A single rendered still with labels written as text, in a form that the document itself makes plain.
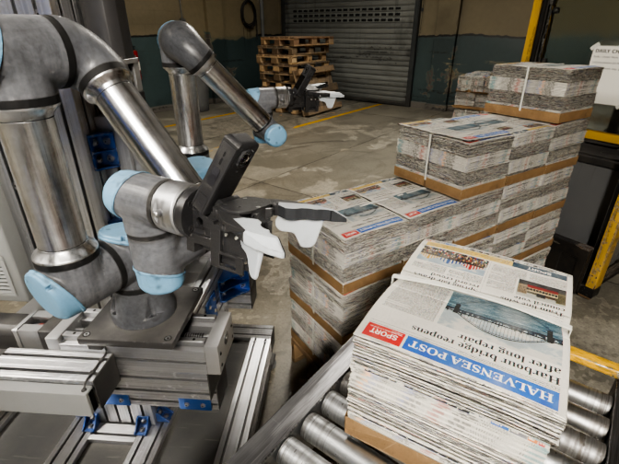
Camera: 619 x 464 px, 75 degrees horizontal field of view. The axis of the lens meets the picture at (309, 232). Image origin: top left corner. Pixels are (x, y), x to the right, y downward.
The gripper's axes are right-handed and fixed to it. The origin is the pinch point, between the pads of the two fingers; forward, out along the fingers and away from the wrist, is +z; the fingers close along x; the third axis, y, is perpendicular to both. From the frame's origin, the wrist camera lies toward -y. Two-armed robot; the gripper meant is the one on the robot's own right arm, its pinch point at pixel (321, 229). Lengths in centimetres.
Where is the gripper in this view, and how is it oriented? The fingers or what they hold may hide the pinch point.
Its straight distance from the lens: 46.7
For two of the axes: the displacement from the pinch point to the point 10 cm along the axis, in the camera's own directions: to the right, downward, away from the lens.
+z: 8.7, 2.3, -4.5
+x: -5.0, 2.6, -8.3
